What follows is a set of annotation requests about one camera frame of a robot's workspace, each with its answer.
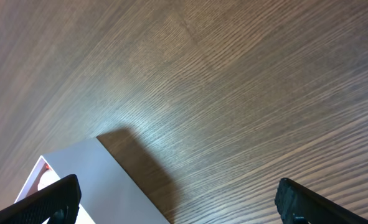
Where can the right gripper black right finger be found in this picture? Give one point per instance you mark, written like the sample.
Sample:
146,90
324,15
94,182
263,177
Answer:
297,204

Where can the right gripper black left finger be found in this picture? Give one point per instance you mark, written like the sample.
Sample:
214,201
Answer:
58,203

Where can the white cardboard box pink interior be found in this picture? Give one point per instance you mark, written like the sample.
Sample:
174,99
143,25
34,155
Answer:
109,194

